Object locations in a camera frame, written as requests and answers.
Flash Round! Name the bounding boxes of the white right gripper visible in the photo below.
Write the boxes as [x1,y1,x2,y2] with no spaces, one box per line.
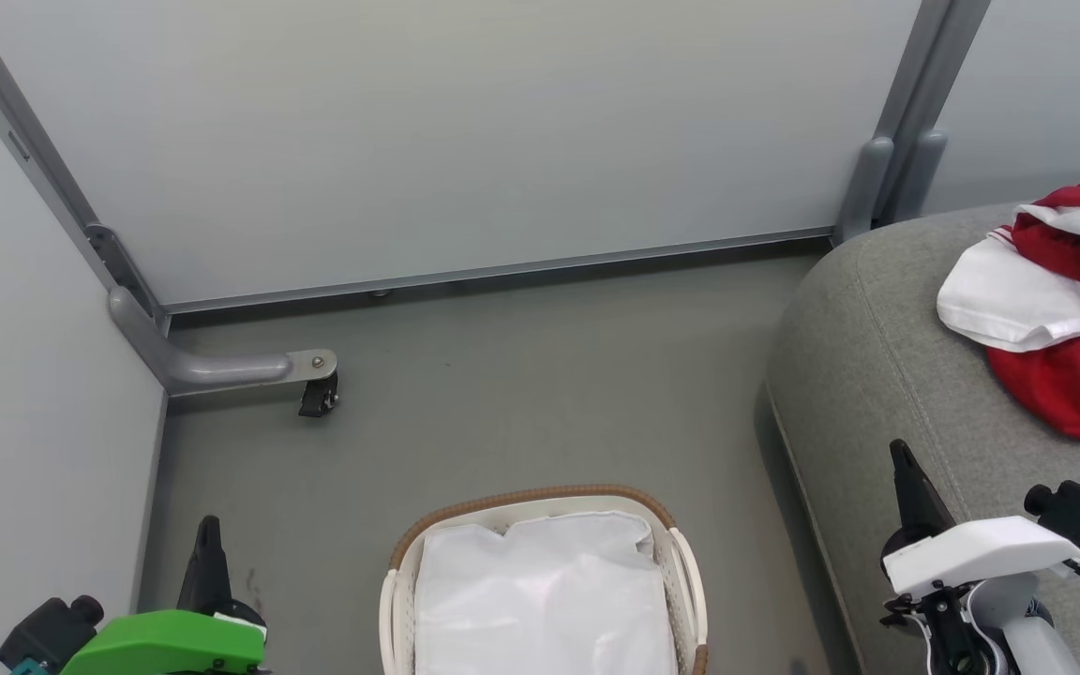
[881,439,1080,601]

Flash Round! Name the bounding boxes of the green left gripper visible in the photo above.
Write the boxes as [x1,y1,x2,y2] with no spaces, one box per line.
[59,515,268,675]

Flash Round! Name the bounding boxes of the red and white jacket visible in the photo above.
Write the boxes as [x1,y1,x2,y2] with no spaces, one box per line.
[936,158,1080,447]

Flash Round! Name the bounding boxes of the grey fabric sofa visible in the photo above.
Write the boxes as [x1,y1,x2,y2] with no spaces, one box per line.
[765,202,1080,675]

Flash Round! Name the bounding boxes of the grey metal partition foot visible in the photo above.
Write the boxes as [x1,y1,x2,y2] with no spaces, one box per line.
[107,283,338,395]

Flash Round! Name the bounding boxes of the black caster wheel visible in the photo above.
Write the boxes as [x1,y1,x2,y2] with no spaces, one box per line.
[297,369,341,418]

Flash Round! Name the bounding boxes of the white cloth basket liner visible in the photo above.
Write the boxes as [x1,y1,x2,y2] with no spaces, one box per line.
[413,511,682,675]

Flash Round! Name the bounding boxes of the white basket with brown rim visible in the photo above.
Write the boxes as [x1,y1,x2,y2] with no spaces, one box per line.
[378,483,711,675]

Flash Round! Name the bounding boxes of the grey double partition post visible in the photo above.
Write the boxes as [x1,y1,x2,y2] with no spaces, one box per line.
[833,0,993,245]

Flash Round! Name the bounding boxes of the grey partition bottom rail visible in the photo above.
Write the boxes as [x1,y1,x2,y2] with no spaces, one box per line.
[163,222,838,313]

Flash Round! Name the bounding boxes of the grey slanted partition post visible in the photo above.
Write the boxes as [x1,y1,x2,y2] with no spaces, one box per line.
[0,0,172,331]

